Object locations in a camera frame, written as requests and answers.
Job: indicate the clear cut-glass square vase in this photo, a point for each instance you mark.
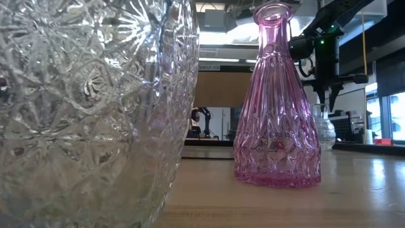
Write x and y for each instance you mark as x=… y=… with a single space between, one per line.
x=79 y=111

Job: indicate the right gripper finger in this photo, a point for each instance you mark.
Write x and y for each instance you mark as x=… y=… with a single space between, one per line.
x=333 y=92
x=321 y=93

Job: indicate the white shelf label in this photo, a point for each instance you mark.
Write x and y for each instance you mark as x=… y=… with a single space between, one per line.
x=209 y=67

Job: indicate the small red box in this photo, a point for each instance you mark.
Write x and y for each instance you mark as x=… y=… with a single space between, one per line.
x=383 y=141

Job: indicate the black perforated box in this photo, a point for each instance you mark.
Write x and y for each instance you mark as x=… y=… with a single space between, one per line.
x=341 y=128

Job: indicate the black aluminium table frame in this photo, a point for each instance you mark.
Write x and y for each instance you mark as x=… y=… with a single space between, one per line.
x=379 y=149

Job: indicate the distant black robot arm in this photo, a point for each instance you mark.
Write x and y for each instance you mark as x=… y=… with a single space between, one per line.
x=204 y=120

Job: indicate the grey metal ceiling duct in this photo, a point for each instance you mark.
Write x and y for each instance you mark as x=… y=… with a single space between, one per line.
x=376 y=12

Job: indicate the wooden shelf black frame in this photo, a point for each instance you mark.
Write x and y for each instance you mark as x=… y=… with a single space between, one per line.
x=221 y=90

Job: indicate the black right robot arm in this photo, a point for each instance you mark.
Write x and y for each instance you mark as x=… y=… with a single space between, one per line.
x=338 y=16

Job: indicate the tall pink glass bottle vase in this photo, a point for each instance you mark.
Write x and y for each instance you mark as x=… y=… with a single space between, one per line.
x=275 y=126

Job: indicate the clear bulbous glass vase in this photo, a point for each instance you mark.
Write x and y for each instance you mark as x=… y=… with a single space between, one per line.
x=326 y=130

